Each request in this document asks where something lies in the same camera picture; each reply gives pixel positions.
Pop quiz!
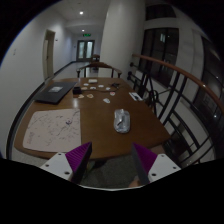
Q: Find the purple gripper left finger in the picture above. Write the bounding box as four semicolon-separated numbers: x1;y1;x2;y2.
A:
41;142;92;184

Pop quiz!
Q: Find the white paper sheet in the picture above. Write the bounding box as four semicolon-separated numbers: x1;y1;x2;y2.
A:
88;79;98;83

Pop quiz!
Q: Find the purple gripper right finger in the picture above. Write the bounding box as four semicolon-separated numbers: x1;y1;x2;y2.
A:
131;143;180;185

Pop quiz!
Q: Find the wooden chair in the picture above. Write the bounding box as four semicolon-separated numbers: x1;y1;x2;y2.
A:
76;62;122;78

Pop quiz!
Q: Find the small white piece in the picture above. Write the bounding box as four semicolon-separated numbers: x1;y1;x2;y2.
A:
103;98;110;104

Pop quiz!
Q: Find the small black box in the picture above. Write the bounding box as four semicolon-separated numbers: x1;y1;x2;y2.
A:
73;87;82;95

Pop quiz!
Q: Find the black closed laptop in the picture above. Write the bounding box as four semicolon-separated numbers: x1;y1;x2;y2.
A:
34;82;76;104

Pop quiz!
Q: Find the white printed mouse pad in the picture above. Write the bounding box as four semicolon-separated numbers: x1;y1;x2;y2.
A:
23;109;81;152

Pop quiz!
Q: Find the double glass door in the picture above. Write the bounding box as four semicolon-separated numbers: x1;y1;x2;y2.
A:
77;40;95;62

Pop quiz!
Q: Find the wooden handrail with black balusters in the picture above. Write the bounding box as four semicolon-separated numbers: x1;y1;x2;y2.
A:
127;53;224;167

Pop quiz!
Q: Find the white card at table edge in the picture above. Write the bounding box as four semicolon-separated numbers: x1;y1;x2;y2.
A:
129;92;143;101

